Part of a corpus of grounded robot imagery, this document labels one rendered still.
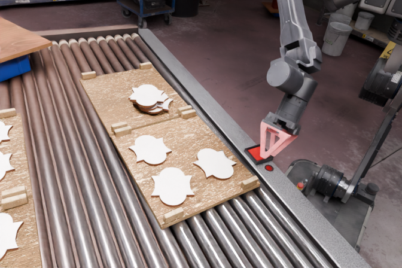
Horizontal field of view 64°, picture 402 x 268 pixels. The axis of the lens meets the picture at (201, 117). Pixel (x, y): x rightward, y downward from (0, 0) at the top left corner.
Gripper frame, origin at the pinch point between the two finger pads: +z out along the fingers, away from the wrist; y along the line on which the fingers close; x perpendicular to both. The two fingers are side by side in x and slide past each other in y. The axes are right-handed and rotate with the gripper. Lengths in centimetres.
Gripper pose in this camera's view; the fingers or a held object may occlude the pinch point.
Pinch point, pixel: (268, 153)
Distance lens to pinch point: 78.3
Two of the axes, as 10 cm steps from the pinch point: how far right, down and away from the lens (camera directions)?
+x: 8.1, 4.3, -3.9
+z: -4.1, 9.0, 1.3
